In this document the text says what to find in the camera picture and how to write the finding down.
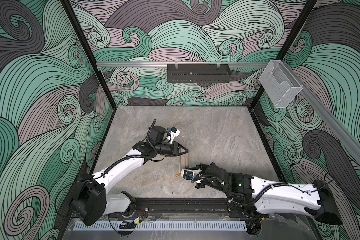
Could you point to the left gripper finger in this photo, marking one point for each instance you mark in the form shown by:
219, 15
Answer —
181, 148
183, 153

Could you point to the aluminium rail right wall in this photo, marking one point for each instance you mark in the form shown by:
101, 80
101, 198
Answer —
320, 98

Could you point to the black wall tray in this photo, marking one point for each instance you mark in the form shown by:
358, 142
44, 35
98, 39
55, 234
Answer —
200, 74

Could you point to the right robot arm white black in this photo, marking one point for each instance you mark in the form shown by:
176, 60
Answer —
262, 197

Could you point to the aluminium rail wall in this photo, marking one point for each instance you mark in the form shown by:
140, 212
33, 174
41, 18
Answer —
140, 64
320, 98

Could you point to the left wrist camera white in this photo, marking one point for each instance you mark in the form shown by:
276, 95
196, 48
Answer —
172, 133

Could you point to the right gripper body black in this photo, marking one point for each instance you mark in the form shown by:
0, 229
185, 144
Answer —
205, 167

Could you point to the white remote control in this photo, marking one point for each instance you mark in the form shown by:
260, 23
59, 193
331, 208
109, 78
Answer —
184, 162

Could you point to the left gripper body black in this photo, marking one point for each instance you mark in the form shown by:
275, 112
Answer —
172, 149

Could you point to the clear plastic wall bin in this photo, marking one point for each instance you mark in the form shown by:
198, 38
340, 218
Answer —
280, 83

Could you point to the white slotted cable duct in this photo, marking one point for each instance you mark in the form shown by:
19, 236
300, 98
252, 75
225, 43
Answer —
166, 226

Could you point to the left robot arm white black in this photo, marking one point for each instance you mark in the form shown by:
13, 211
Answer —
91, 198

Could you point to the aluminium rail back wall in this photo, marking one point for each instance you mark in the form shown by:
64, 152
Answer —
140, 64

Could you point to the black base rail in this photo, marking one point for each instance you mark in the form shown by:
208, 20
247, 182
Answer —
153, 208

